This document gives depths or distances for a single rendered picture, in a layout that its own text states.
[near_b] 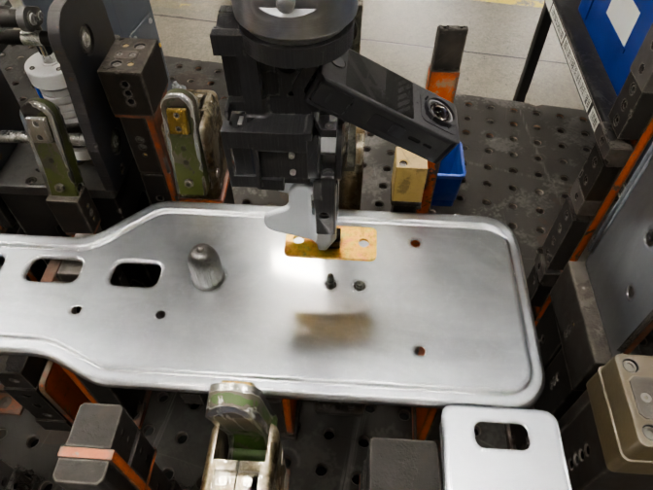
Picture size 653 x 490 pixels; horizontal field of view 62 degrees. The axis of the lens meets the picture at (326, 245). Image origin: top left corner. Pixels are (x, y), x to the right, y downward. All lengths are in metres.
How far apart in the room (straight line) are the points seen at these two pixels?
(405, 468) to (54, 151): 0.50
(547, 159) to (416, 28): 1.89
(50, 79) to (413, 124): 0.46
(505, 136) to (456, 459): 0.87
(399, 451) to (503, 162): 0.78
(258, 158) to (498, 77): 2.37
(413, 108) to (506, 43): 2.61
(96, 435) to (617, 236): 0.50
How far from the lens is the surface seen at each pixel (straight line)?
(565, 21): 0.96
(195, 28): 3.04
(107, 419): 0.54
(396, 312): 0.54
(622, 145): 0.66
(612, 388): 0.51
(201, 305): 0.55
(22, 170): 0.82
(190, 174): 0.66
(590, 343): 0.58
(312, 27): 0.32
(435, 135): 0.38
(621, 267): 0.56
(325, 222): 0.41
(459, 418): 0.50
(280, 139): 0.37
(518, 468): 0.50
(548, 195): 1.14
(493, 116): 1.29
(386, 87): 0.38
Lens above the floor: 1.46
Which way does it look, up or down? 51 degrees down
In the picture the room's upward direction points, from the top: straight up
